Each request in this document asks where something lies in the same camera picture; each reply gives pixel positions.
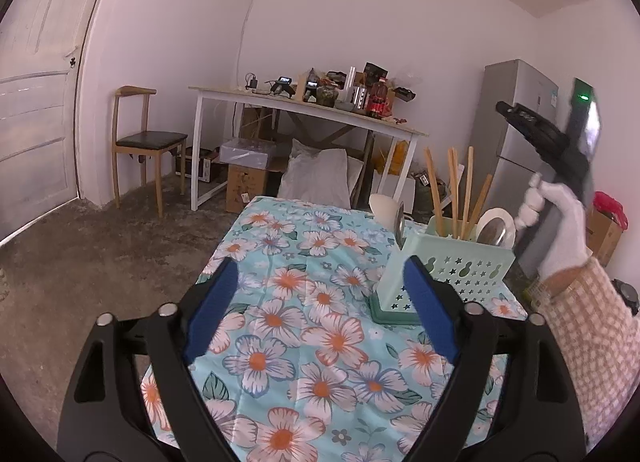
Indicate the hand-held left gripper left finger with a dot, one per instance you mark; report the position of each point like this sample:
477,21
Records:
210,312

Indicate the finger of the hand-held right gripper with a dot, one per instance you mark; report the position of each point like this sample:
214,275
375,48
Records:
540,134

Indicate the brown cardboard box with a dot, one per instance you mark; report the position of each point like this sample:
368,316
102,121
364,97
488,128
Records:
250,189
602,242

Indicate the white cardboard box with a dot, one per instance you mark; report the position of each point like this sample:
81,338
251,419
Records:
392,194

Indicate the wooden chair black seat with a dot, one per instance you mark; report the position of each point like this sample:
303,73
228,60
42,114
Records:
150,140

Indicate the clear plastic storage box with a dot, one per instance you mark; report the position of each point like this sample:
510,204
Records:
247,151

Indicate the person's right hand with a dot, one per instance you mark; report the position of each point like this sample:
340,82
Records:
567,232

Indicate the yellow plastic bag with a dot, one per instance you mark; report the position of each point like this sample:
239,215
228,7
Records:
397,156

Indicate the green bag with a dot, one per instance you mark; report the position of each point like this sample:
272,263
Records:
440,187

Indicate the cola bottle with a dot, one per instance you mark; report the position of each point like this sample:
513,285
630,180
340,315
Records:
372,107

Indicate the black device with screen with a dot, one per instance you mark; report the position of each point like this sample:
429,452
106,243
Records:
282,84
311,86

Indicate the person's right forearm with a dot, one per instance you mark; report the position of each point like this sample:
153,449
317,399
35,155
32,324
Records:
590,332

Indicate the floral blue blanket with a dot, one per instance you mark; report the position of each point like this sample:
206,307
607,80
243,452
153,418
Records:
310,292

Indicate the green plastic utensil holder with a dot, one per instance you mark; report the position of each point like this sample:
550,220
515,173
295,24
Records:
465,267

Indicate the metal spoon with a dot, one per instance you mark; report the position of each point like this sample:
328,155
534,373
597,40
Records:
398,224

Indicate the silver refrigerator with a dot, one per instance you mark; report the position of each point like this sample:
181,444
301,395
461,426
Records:
515,141

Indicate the white sack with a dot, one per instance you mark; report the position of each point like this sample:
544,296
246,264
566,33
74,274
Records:
312,176

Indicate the white ceramic spoon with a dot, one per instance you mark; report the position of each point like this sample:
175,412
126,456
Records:
505,224
382,206

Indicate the black round object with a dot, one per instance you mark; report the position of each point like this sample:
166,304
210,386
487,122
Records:
627,294

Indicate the black small appliance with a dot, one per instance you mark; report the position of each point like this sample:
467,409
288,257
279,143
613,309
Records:
197,164

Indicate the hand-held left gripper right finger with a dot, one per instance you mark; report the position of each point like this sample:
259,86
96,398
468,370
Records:
432,314

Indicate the white wooden door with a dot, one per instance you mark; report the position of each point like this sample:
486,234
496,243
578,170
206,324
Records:
40,116

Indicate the cooking oil bottle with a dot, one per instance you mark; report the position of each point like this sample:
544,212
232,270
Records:
381,91

